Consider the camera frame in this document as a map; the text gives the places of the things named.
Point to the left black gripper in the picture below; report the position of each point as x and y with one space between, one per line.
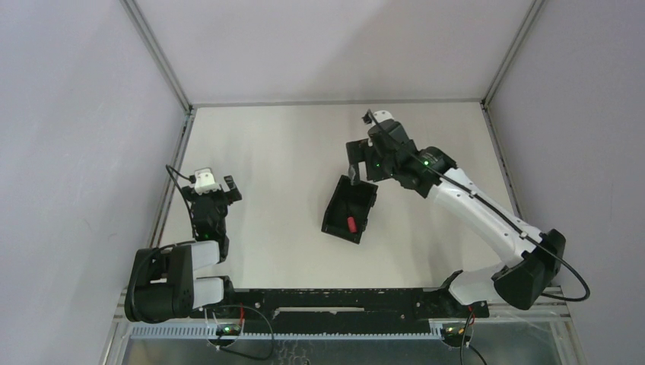
211 196

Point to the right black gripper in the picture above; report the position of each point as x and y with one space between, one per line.
361 150

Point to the red handled black screwdriver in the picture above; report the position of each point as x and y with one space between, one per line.
350 219

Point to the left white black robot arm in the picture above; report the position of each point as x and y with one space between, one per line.
163 284

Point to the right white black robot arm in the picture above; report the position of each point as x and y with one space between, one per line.
529 257

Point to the black plastic bin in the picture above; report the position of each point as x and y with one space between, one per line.
361 198

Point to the left green circuit board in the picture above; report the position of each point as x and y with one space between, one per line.
228 330

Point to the green circuit board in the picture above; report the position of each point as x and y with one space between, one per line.
228 330
455 337

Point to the right green circuit board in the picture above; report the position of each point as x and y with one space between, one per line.
455 337

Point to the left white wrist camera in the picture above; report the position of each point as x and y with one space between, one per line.
205 181

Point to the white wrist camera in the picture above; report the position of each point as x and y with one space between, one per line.
372 118
205 181

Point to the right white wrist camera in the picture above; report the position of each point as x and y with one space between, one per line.
372 118

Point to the aluminium frame front beam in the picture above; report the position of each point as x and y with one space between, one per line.
554 307

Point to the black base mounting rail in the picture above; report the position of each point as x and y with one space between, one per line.
345 323

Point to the grey slotted cable duct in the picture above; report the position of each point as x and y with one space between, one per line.
201 331

